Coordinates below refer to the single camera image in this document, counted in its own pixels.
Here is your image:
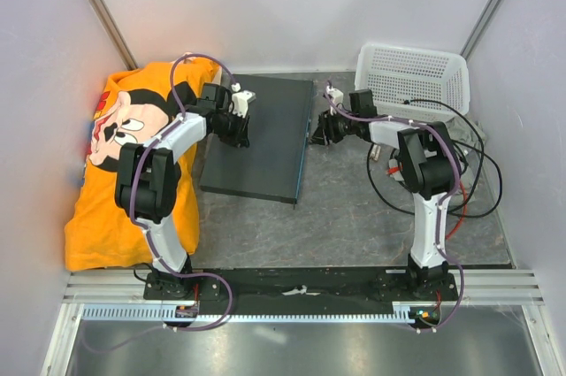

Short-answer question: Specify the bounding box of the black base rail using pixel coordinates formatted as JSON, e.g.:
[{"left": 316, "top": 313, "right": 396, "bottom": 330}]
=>
[{"left": 143, "top": 267, "right": 458, "bottom": 315}]

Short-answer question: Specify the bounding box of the white slotted cable duct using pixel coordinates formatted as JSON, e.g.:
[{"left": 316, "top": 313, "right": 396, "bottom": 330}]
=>
[{"left": 82, "top": 303, "right": 440, "bottom": 324}]

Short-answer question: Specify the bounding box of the purple cable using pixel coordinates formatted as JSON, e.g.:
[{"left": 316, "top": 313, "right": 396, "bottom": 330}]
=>
[
  {"left": 325, "top": 80, "right": 464, "bottom": 335},
  {"left": 80, "top": 52, "right": 242, "bottom": 354}
]

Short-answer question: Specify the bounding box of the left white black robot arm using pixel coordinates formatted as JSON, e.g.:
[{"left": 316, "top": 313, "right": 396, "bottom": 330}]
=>
[{"left": 115, "top": 83, "right": 256, "bottom": 299}]

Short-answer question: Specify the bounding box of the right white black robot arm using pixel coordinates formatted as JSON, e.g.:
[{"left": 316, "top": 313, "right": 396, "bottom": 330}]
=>
[{"left": 311, "top": 87, "right": 462, "bottom": 300}]

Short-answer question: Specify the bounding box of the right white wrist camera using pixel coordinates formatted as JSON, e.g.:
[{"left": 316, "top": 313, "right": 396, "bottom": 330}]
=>
[{"left": 325, "top": 86, "right": 344, "bottom": 107}]

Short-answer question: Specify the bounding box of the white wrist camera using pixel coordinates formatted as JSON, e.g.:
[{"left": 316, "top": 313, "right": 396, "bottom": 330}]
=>
[
  {"left": 230, "top": 90, "right": 256, "bottom": 118},
  {"left": 325, "top": 86, "right": 344, "bottom": 107}
]

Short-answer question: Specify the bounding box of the orange mickey mouse cloth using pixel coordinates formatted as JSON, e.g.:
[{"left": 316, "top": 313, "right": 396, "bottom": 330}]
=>
[{"left": 65, "top": 62, "right": 210, "bottom": 272}]

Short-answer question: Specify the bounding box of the grey cloth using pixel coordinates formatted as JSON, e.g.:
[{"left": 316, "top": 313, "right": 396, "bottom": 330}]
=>
[{"left": 447, "top": 117, "right": 486, "bottom": 205}]

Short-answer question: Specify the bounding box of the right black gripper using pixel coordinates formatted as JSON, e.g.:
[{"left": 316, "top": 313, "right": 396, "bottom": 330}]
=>
[{"left": 309, "top": 106, "right": 359, "bottom": 147}]

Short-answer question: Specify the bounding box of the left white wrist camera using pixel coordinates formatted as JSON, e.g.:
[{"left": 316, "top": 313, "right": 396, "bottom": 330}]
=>
[{"left": 230, "top": 90, "right": 256, "bottom": 118}]

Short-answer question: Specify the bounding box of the dark blue network switch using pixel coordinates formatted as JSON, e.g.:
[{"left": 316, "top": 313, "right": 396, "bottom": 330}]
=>
[{"left": 199, "top": 74, "right": 315, "bottom": 205}]

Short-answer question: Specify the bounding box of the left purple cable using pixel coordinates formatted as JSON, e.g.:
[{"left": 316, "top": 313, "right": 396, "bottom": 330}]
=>
[{"left": 80, "top": 52, "right": 242, "bottom": 354}]

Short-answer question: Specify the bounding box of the red ethernet cable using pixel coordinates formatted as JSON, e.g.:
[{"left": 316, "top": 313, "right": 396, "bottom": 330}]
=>
[{"left": 386, "top": 161, "right": 469, "bottom": 242}]

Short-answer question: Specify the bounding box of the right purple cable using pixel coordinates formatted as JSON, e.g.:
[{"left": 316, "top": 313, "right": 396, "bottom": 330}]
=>
[{"left": 325, "top": 80, "right": 464, "bottom": 335}]

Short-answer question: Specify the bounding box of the black ethernet cable loop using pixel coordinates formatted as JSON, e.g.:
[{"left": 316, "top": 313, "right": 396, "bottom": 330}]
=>
[{"left": 366, "top": 136, "right": 505, "bottom": 219}]

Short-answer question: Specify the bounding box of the white plastic basket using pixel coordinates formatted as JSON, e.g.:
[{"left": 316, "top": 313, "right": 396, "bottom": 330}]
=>
[{"left": 355, "top": 42, "right": 470, "bottom": 122}]

